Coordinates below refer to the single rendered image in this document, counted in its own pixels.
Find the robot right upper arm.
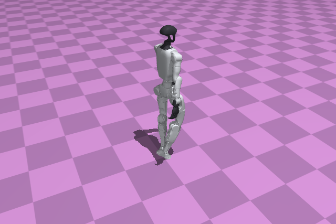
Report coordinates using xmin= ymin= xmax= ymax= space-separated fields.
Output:
xmin=171 ymin=51 xmax=182 ymax=83

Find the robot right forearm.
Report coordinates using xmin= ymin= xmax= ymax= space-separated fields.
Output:
xmin=172 ymin=77 xmax=182 ymax=104

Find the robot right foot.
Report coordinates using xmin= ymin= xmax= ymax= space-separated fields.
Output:
xmin=156 ymin=149 xmax=171 ymax=159

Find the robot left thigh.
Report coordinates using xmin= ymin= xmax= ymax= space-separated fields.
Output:
xmin=153 ymin=85 xmax=168 ymax=124

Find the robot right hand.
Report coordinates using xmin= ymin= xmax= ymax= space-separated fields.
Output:
xmin=168 ymin=100 xmax=180 ymax=119

